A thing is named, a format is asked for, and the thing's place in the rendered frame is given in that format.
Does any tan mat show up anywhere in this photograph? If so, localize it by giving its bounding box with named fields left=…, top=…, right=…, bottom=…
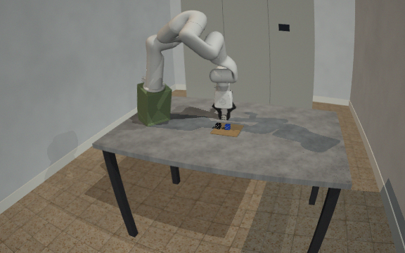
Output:
left=211, top=122, right=244, bottom=137

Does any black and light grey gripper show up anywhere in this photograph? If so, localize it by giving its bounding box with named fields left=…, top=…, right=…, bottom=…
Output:
left=212, top=90, right=236, bottom=120

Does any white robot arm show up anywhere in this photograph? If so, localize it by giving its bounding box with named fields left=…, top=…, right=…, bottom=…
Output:
left=141, top=11, right=238, bottom=92

